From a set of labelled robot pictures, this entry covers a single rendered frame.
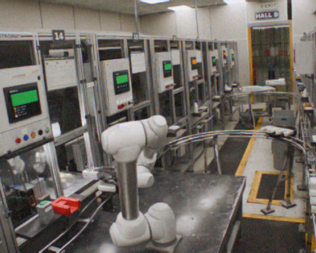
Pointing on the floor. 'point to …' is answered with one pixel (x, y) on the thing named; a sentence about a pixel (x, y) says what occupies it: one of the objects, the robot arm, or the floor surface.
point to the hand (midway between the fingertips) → (98, 173)
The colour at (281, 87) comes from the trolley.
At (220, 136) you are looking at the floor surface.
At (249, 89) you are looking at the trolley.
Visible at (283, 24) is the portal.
